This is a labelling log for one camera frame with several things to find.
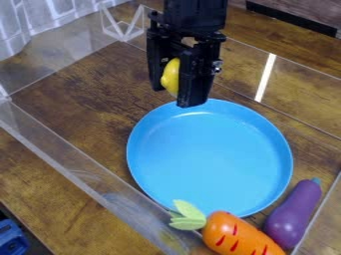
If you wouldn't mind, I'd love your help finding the yellow toy lemon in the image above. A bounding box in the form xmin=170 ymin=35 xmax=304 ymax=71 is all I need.
xmin=161 ymin=58 xmax=180 ymax=97

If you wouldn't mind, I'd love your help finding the white curtain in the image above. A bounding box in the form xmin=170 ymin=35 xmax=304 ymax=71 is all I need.
xmin=0 ymin=0 xmax=130 ymax=61

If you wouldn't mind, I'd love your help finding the blue object at corner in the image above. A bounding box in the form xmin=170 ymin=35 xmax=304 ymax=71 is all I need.
xmin=0 ymin=219 xmax=30 ymax=255

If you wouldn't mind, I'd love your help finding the blue round tray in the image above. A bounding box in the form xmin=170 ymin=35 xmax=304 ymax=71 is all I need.
xmin=128 ymin=100 xmax=293 ymax=217

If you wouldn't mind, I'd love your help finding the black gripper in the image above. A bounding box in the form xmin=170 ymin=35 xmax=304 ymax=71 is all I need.
xmin=148 ymin=0 xmax=228 ymax=108

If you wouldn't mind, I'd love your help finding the purple toy eggplant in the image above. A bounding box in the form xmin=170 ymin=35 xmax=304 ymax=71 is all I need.
xmin=264 ymin=177 xmax=323 ymax=249

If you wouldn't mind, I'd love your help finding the clear acrylic enclosure wall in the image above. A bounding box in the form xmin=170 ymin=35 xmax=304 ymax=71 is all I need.
xmin=0 ymin=2 xmax=341 ymax=255

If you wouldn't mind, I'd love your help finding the orange toy carrot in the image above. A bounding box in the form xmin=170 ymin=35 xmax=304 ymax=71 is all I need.
xmin=170 ymin=199 xmax=287 ymax=255

